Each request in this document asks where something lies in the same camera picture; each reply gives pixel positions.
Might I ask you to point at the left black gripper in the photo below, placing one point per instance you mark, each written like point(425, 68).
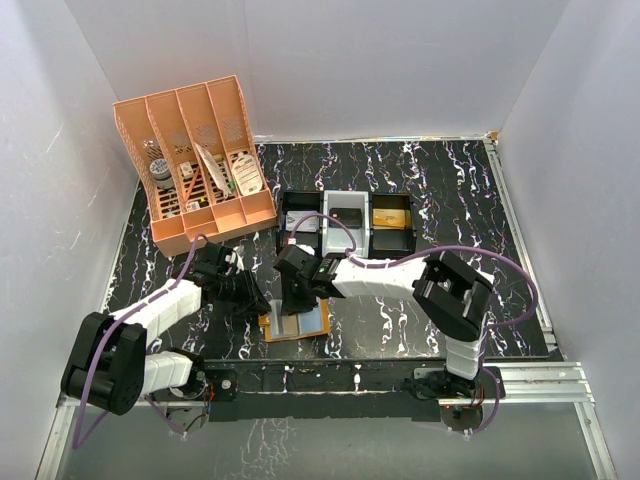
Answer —
point(251, 294)

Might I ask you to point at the aluminium table frame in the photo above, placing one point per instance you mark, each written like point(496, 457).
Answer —
point(544, 428)

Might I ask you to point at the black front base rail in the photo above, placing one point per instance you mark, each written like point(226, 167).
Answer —
point(325, 388)

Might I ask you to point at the gold credit card stack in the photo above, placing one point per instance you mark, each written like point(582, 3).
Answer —
point(391, 219)

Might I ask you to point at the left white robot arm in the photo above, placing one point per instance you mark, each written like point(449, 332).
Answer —
point(109, 366)

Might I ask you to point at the white middle card bin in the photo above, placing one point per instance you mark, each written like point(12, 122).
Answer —
point(336, 238)

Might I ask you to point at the orange pencil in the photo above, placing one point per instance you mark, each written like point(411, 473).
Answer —
point(191, 185)

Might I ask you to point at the right black card bin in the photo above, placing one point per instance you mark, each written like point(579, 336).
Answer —
point(392, 234)

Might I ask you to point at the orange leather card holder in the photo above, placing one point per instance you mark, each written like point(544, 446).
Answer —
point(278, 327)

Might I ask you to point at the black credit card stack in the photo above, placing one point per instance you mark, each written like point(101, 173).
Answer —
point(351, 218)

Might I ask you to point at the silver credit card stack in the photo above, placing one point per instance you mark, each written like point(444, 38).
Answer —
point(301, 222)

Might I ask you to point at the peach desk file organizer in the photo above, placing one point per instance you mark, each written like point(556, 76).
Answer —
point(168, 124)

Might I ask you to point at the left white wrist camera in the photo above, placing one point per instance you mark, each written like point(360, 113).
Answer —
point(234, 263)

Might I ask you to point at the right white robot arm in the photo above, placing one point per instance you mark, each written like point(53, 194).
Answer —
point(454, 296)

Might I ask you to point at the white paper leaflet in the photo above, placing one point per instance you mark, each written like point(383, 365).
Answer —
point(215, 170)

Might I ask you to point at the left black card bin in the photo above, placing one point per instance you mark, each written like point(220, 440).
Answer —
point(294, 206)

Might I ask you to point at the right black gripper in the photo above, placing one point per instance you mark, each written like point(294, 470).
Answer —
point(292, 305)

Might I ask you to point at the grey tape roll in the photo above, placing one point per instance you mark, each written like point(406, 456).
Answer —
point(160, 173)

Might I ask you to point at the white labelled package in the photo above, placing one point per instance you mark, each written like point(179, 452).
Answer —
point(246, 173)

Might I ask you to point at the black card bin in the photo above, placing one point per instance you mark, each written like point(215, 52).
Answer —
point(392, 234)
point(294, 206)

